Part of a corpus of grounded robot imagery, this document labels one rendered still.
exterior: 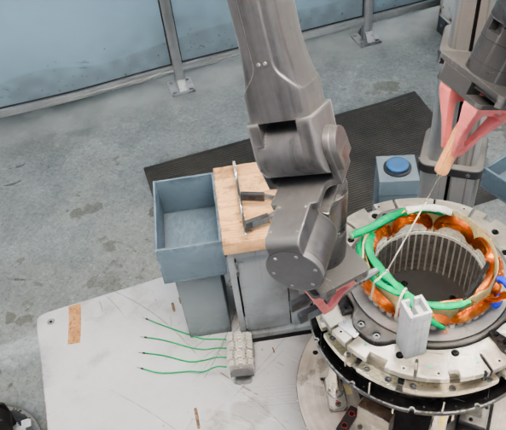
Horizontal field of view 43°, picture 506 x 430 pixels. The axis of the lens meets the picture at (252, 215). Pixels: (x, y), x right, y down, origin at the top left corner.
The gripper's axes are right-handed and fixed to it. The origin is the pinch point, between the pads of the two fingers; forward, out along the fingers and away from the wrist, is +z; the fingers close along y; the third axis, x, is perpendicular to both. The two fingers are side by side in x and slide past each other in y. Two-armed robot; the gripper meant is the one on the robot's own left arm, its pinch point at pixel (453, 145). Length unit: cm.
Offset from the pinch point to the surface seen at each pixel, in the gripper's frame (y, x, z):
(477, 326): 10.4, 8.0, 21.2
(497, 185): -13.1, 32.5, 17.8
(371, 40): -204, 167, 76
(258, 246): -20.4, -5.7, 32.6
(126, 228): -142, 25, 135
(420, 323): 9.9, -2.9, 18.7
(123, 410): -20, -23, 69
